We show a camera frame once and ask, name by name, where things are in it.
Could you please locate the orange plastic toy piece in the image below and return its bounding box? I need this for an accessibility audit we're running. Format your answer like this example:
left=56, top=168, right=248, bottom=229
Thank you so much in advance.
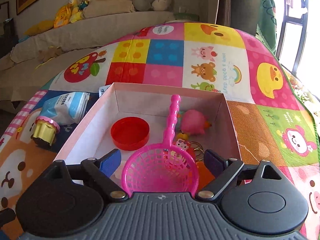
left=196, top=161, right=215, bottom=191

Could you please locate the red plastic lid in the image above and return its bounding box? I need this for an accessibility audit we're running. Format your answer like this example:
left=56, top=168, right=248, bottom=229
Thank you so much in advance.
left=110, top=116, right=150, bottom=151

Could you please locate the yellow toy camera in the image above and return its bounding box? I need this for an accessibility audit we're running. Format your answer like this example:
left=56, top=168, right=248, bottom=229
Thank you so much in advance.
left=173, top=133, right=196, bottom=160

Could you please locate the pink pig toy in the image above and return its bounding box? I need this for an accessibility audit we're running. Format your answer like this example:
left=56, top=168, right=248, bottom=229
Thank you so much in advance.
left=175, top=109, right=212, bottom=135

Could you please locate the pink plastic net scoop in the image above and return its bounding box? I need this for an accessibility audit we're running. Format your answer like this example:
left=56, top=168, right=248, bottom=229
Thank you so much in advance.
left=121, top=94, right=199, bottom=196

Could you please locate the pink gold cupcake toy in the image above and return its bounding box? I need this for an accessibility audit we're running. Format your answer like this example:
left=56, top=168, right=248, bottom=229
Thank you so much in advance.
left=32, top=115, right=60, bottom=147

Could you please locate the white battery charger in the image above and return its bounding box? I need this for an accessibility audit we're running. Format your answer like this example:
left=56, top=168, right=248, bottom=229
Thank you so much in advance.
left=98, top=85, right=111, bottom=97

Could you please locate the black red keychain toy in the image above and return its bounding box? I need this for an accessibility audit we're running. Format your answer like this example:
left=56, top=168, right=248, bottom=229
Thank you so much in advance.
left=190, top=141, right=204, bottom=161

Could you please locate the colourful cartoon play mat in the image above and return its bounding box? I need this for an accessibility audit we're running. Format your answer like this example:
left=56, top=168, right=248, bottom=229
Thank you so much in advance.
left=1, top=23, right=319, bottom=239

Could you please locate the blue white tissue pack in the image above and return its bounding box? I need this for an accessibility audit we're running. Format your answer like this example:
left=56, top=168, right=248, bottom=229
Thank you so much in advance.
left=37, top=92, right=90, bottom=126

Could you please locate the pink cardboard box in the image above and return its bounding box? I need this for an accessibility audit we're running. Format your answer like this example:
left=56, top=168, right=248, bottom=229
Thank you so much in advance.
left=57, top=83, right=240, bottom=194

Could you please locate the small brown plush toy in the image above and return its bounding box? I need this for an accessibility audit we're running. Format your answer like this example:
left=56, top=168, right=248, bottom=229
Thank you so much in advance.
left=38, top=46, right=63, bottom=63

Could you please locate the beige sofa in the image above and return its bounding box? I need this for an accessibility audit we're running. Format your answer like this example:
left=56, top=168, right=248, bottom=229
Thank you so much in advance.
left=1, top=11, right=174, bottom=114

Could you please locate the green patterned cloth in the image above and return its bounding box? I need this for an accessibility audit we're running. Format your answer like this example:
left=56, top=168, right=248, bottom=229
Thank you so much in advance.
left=255, top=0, right=277, bottom=54

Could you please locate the yellow pillow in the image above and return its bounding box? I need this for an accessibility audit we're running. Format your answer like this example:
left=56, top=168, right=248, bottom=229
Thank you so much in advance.
left=24, top=20, right=54, bottom=36

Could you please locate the yellow tiger plush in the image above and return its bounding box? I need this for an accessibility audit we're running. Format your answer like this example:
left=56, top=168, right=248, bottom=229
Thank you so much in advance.
left=53, top=0, right=79, bottom=28

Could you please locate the folded beige blanket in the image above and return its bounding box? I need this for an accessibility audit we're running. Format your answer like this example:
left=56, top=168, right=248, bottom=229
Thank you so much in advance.
left=82, top=0, right=135, bottom=18

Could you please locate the cartoon boy doll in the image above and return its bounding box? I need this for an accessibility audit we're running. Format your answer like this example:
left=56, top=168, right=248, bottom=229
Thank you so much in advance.
left=69, top=0, right=90, bottom=23

